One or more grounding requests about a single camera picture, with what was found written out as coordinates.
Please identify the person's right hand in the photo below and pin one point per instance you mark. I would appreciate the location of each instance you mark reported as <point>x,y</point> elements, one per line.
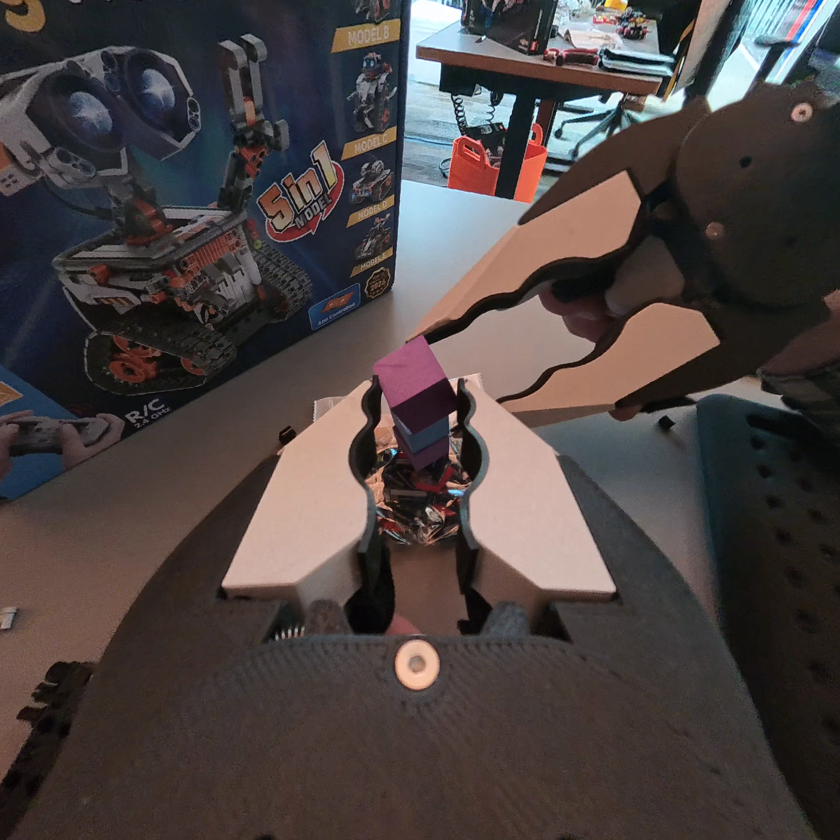
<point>578,315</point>

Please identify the blue robot kit box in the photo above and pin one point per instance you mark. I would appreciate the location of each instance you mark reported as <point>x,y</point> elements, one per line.
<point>171,197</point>

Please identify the purple foam cube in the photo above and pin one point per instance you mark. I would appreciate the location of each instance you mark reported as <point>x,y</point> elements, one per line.
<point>431,460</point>
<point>410,381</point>

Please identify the blue foam cube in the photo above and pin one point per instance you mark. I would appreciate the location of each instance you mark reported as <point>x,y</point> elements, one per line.
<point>427,437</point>

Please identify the wooden background table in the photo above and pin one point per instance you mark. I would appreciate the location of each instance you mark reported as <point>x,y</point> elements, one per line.
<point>538,66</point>

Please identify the orange bucket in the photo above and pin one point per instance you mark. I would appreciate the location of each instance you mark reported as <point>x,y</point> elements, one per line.
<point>492,164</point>

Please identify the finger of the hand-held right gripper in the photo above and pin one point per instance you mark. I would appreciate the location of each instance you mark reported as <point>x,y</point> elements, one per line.
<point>551,250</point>
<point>643,361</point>

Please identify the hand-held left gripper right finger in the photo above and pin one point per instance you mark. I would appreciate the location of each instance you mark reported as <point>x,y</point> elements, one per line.
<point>545,525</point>

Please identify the grey desk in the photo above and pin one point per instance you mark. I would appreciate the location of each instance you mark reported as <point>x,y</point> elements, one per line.
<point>158,525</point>

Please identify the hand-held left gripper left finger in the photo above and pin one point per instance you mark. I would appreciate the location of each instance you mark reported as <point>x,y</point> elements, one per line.
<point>295,525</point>

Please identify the silver plastic parts bag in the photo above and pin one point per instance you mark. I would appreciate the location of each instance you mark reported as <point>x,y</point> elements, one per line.
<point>420,505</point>

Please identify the black studded baseplate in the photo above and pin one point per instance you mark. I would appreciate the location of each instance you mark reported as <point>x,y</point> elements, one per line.
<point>788,591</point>

